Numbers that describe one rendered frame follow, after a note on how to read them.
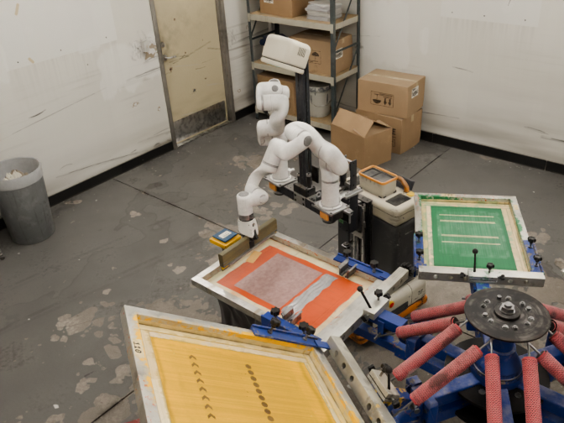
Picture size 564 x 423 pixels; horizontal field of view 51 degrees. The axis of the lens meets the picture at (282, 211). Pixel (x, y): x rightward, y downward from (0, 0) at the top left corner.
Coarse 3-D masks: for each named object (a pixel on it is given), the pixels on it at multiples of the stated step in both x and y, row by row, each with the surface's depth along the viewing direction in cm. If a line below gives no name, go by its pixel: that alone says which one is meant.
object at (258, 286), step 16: (240, 272) 303; (256, 272) 302; (240, 288) 292; (256, 288) 291; (272, 288) 290; (288, 288) 290; (272, 304) 280; (288, 304) 279; (320, 304) 278; (304, 320) 269; (320, 320) 269
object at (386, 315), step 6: (384, 312) 258; (390, 312) 257; (378, 318) 256; (384, 318) 254; (390, 318) 254; (396, 318) 254; (402, 318) 254; (384, 324) 255; (390, 324) 252; (396, 324) 251; (402, 324) 251; (390, 330) 254
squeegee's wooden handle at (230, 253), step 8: (264, 224) 306; (272, 224) 309; (264, 232) 306; (240, 240) 295; (248, 240) 297; (256, 240) 302; (232, 248) 289; (240, 248) 294; (248, 248) 299; (224, 256) 286; (232, 256) 291; (224, 264) 288
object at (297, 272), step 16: (272, 256) 314; (288, 256) 313; (272, 272) 302; (288, 272) 301; (304, 272) 300; (320, 272) 299; (304, 288) 289; (336, 288) 288; (352, 288) 287; (336, 304) 277
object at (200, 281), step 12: (276, 240) 326; (288, 240) 320; (312, 252) 310; (324, 252) 308; (216, 264) 304; (336, 264) 302; (204, 276) 297; (360, 276) 294; (372, 276) 289; (204, 288) 290; (216, 288) 287; (372, 288) 281; (228, 300) 280; (240, 300) 278; (360, 300) 273; (252, 312) 271; (264, 312) 270; (348, 312) 267; (336, 324) 260; (324, 336) 254
